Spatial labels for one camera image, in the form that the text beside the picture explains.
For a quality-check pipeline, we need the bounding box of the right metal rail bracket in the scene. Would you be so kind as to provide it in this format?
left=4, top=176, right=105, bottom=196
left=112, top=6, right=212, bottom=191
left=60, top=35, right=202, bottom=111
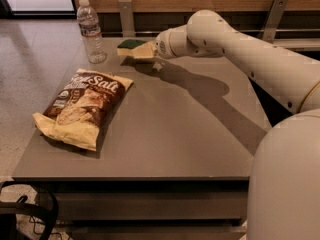
left=261, top=0, right=289, bottom=42

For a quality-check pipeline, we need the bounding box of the grey drawer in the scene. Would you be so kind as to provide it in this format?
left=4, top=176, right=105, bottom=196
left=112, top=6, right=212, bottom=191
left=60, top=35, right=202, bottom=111
left=70, top=226, right=246, bottom=240
left=55, top=192, right=247, bottom=220

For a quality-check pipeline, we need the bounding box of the left metal rail bracket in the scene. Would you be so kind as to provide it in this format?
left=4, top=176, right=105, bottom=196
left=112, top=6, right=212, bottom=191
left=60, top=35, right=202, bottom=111
left=118, top=0, right=136, bottom=37

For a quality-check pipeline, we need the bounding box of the green and yellow sponge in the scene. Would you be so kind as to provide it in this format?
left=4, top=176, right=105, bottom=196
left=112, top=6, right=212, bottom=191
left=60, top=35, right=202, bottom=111
left=117, top=39, right=146, bottom=57

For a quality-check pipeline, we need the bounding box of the upper grey drawer front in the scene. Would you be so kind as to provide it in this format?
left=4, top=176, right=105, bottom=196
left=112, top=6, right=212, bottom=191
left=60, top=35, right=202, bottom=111
left=55, top=192, right=247, bottom=220

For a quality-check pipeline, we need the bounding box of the metal rail bracket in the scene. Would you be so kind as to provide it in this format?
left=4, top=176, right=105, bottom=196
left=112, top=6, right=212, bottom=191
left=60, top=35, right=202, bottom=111
left=118, top=0, right=136, bottom=37
left=261, top=0, right=289, bottom=42

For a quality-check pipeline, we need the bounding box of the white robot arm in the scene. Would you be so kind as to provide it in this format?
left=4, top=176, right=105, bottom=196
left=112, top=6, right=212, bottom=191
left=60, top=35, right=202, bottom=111
left=153, top=10, right=320, bottom=240

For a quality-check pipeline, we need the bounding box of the black chair frame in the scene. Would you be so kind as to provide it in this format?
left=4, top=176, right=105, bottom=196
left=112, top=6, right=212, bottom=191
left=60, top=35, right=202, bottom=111
left=0, top=190, right=59, bottom=240

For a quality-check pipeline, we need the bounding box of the clear plastic water bottle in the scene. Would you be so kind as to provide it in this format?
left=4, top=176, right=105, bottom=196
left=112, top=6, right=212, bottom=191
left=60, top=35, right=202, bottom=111
left=77, top=0, right=107, bottom=64

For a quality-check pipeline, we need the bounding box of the black cable on floor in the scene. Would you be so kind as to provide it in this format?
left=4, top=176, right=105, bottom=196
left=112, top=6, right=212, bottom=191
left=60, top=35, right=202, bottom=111
left=28, top=215, right=73, bottom=240

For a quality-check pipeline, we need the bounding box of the brown sea salt chip bag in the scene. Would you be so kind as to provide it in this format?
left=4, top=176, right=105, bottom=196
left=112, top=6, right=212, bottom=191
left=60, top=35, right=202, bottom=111
left=33, top=69, right=133, bottom=151

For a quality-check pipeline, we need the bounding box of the lower grey drawer front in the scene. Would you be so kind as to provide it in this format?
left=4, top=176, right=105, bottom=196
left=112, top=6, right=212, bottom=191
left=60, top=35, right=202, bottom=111
left=70, top=226, right=246, bottom=240

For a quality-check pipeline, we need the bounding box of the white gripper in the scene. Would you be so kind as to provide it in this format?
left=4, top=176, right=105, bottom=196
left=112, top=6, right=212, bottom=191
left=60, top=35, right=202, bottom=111
left=132, top=25, right=197, bottom=72

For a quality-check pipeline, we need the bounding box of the horizontal metal rail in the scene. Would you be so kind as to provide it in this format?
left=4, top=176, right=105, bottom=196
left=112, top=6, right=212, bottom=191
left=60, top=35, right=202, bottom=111
left=102, top=29, right=320, bottom=38

